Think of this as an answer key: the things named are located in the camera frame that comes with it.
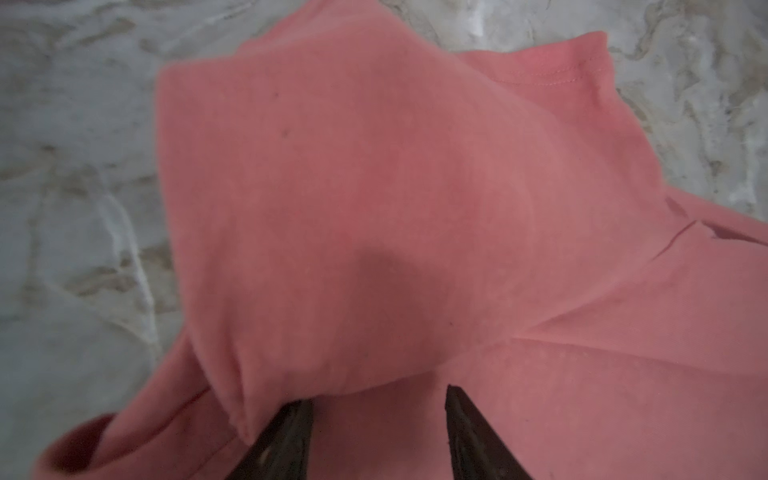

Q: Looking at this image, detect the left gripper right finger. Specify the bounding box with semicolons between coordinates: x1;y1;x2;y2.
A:
445;385;533;480

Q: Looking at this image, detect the red pink t-shirt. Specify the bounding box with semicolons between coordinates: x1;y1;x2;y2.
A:
34;1;767;479

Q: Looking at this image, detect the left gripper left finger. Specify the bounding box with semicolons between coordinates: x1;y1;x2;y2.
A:
226;400;313;480

